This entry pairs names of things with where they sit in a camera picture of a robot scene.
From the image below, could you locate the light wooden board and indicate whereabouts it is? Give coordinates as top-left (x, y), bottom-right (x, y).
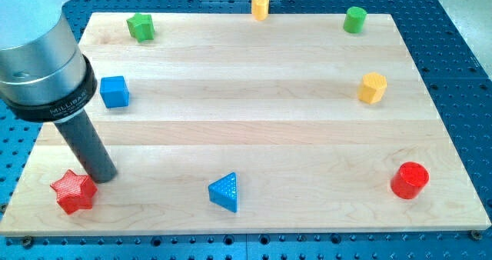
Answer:
top-left (1, 12), bottom-right (490, 236)

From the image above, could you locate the yellow hexagon block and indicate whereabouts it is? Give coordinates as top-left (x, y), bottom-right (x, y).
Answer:
top-left (357, 72), bottom-right (387, 104)

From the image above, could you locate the left board clamp screw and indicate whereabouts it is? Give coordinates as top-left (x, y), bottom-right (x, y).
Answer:
top-left (20, 235), bottom-right (33, 249)

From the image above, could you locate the board clamp screw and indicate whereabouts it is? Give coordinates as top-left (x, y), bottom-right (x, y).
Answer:
top-left (469, 230), bottom-right (483, 241)
top-left (20, 235), bottom-right (33, 249)

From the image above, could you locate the right board clamp screw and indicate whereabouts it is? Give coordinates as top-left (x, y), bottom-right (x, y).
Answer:
top-left (469, 230), bottom-right (483, 241)

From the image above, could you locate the blue triangle block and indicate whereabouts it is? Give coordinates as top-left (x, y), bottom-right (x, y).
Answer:
top-left (208, 172), bottom-right (238, 212)

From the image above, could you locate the yellow cylinder block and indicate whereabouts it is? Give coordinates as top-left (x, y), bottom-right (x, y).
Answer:
top-left (251, 0), bottom-right (270, 21)

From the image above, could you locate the blue cube block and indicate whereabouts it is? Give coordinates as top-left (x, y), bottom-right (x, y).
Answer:
top-left (99, 75), bottom-right (130, 108)

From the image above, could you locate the green star block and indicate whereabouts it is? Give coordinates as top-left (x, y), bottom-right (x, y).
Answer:
top-left (126, 13), bottom-right (155, 42)

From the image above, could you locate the green cylinder block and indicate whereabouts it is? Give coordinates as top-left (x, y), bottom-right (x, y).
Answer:
top-left (343, 6), bottom-right (367, 34)

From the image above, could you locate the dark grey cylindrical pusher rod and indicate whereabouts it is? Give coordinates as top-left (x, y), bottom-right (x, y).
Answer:
top-left (55, 110), bottom-right (117, 183)

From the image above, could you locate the red cylinder block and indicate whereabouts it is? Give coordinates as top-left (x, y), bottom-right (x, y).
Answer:
top-left (390, 162), bottom-right (430, 199)

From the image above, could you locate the red star block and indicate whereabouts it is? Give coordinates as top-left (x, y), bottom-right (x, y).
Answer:
top-left (50, 170), bottom-right (98, 215)

